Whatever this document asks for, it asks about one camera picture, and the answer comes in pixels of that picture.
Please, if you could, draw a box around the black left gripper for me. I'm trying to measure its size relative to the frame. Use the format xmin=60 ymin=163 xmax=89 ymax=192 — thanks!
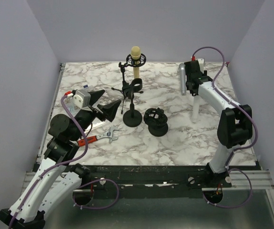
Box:
xmin=71 ymin=90 xmax=122 ymax=141

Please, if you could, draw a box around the silver grey microphone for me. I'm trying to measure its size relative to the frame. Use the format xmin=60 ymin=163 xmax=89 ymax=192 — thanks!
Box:
xmin=178 ymin=63 xmax=186 ymax=95

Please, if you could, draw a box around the white microphone silver mesh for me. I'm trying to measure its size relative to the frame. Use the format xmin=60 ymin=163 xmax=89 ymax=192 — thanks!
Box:
xmin=192 ymin=95 xmax=200 ymax=123

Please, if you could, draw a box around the black round-base clip stand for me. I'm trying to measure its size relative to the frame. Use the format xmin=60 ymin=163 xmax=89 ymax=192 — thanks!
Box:
xmin=122 ymin=78 xmax=142 ymax=127

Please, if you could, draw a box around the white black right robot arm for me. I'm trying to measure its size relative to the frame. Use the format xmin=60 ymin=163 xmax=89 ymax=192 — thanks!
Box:
xmin=179 ymin=59 xmax=253 ymax=187

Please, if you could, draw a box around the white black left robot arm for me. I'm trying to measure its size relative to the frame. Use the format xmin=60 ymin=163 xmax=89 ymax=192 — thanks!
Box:
xmin=0 ymin=90 xmax=121 ymax=229

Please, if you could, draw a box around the beige microphone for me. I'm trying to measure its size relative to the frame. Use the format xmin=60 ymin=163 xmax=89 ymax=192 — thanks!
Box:
xmin=131 ymin=46 xmax=141 ymax=79

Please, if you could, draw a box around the clear plastic screw box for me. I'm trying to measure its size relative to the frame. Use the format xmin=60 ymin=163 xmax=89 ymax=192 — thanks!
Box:
xmin=63 ymin=86 xmax=107 ymax=131

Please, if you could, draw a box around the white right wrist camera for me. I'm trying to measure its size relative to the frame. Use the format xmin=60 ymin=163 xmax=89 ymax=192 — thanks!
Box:
xmin=191 ymin=56 xmax=205 ymax=73

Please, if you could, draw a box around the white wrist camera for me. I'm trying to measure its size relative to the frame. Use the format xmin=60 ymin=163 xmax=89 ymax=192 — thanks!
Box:
xmin=191 ymin=56 xmax=205 ymax=73
xmin=71 ymin=89 xmax=91 ymax=109

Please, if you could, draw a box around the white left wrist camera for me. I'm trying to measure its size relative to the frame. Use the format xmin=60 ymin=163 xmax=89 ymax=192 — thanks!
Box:
xmin=71 ymin=89 xmax=91 ymax=109

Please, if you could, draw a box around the orange handled adjustable wrench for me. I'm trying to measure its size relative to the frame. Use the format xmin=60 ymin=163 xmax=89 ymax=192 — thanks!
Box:
xmin=87 ymin=126 xmax=118 ymax=144

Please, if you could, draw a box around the black tripod shock mount stand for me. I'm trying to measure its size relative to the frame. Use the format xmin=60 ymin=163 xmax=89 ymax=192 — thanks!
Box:
xmin=111 ymin=52 xmax=147 ymax=114

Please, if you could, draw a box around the black shock mount round stand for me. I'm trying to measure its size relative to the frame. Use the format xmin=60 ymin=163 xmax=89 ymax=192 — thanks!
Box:
xmin=143 ymin=108 xmax=168 ymax=137

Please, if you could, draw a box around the black front mounting rail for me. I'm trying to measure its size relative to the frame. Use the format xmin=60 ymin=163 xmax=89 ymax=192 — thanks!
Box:
xmin=33 ymin=163 xmax=263 ymax=200

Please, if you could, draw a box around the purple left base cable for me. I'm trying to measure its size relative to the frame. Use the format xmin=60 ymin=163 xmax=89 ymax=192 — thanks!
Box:
xmin=72 ymin=178 xmax=120 ymax=210

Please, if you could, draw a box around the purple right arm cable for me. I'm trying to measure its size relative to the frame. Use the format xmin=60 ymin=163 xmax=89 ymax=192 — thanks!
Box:
xmin=191 ymin=46 xmax=259 ymax=208

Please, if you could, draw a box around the aluminium extrusion rail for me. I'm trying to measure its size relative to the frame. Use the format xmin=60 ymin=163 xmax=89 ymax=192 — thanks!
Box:
xmin=197 ymin=168 xmax=274 ymax=191

